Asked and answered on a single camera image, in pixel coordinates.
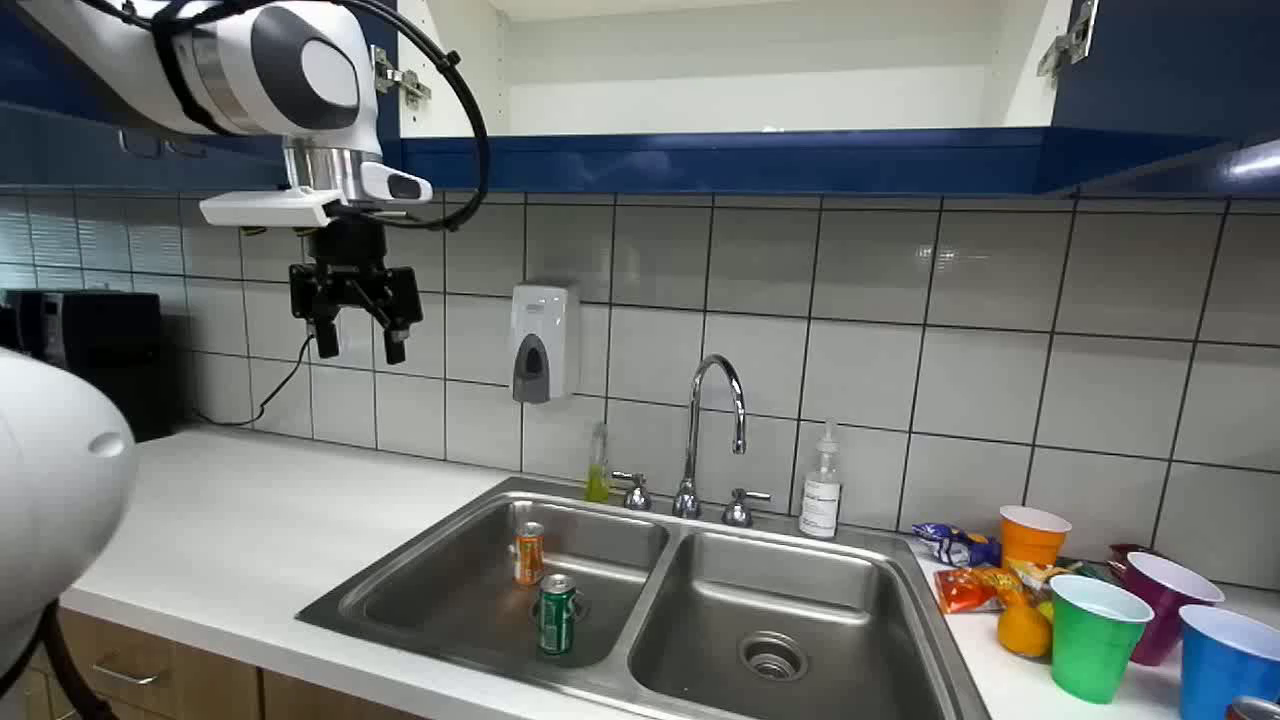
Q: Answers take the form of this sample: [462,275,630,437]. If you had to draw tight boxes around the yellow-green dish soap bottle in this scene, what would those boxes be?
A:
[580,419,616,509]

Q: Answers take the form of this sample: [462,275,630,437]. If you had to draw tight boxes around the stainless steel double sink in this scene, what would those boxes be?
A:
[290,478,992,720]

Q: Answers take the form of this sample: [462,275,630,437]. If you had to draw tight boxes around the blue plastic cup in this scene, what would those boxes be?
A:
[1176,599,1280,720]

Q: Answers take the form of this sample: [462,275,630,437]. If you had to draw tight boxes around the open white interior cabinet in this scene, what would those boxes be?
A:
[295,0,1205,201]

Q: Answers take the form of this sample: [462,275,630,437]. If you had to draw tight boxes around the silver cabinet hinge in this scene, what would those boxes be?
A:
[1036,0,1103,81]
[369,39,433,110]

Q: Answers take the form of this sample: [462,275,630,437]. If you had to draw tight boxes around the orange plastic cup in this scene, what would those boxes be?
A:
[996,505,1077,574]

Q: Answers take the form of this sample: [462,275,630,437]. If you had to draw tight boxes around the green plastic cup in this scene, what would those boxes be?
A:
[1047,574,1156,710]

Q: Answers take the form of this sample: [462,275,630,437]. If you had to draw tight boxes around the white wall soap dispenser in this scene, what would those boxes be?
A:
[509,279,576,410]

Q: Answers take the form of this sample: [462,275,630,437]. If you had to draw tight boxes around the black countertop appliance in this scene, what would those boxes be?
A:
[0,288,191,441]

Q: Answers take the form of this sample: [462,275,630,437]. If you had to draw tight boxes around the orange soda can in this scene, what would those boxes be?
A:
[512,515,546,593]

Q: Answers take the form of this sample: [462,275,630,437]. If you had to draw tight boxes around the black power cord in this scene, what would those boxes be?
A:
[210,349,323,432]

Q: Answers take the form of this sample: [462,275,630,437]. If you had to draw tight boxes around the purple plastic cup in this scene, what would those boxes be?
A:
[1111,549,1228,667]

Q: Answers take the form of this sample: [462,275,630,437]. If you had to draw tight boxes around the chrome faucet handle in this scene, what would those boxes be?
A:
[610,468,655,511]
[718,483,775,530]

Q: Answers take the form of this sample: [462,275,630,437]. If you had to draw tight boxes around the green soda can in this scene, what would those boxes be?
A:
[531,574,582,665]

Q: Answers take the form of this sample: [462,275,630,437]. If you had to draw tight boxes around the clear pump bottle white label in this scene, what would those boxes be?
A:
[796,419,847,544]

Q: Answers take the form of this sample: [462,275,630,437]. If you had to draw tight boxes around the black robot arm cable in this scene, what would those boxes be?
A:
[76,0,493,234]

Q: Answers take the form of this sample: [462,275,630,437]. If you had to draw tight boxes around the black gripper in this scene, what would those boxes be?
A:
[289,216,425,369]

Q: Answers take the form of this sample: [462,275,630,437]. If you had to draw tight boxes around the chrome gooseneck faucet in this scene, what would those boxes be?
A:
[667,351,753,522]

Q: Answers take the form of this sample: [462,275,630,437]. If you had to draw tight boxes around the orange fruit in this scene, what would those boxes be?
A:
[992,593,1054,665]

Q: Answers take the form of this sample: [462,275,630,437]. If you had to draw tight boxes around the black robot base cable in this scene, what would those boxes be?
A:
[30,599,88,720]

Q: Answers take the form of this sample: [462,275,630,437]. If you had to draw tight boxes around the wooden base drawers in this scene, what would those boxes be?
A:
[50,606,414,720]

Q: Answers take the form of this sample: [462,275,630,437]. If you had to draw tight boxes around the orange snack bag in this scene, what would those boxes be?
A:
[930,561,1054,616]

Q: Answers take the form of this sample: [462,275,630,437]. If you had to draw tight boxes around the blue chip bag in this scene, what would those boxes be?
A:
[906,522,1005,574]

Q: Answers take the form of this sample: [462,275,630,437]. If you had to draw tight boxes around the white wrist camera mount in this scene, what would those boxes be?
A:
[196,158,436,234]

